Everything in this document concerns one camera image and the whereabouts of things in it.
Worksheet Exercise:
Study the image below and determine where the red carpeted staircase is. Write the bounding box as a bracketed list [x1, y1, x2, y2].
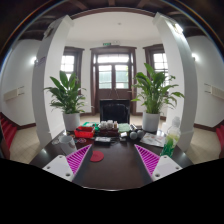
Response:
[0, 113, 18, 151]
[214, 123, 224, 158]

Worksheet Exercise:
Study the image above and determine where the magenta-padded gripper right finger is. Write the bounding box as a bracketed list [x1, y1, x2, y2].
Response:
[133, 143, 184, 183]

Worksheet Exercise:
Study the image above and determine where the green plant in white pot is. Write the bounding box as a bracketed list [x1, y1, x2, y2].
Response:
[44, 70, 88, 132]
[130, 63, 185, 133]

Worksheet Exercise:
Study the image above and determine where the dark tray with jars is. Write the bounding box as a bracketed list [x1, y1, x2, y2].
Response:
[98, 119, 120, 137]

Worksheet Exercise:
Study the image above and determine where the black chair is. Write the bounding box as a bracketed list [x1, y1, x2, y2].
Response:
[99, 98, 131, 125]

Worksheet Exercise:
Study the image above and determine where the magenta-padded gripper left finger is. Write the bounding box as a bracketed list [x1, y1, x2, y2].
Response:
[42, 143, 95, 184]

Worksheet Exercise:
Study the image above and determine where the white printed magazine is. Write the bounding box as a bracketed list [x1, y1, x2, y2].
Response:
[139, 132, 167, 149]

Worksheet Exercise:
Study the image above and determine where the flat round red coaster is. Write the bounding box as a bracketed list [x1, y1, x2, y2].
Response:
[89, 150, 105, 163]

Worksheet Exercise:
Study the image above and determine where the brown wooden double door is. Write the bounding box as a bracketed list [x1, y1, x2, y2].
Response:
[89, 45, 138, 116]

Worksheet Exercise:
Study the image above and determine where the clear green-labelled drink bottle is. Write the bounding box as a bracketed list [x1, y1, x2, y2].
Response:
[159, 116, 182, 158]

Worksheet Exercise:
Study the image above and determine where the red plastic basket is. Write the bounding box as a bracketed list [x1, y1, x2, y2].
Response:
[73, 125, 96, 139]

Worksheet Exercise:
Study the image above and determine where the black flat device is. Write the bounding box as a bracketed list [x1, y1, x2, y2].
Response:
[94, 135, 112, 145]

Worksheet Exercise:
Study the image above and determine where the brown-framed window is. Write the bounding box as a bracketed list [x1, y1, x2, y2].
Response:
[59, 46, 85, 93]
[143, 43, 169, 88]

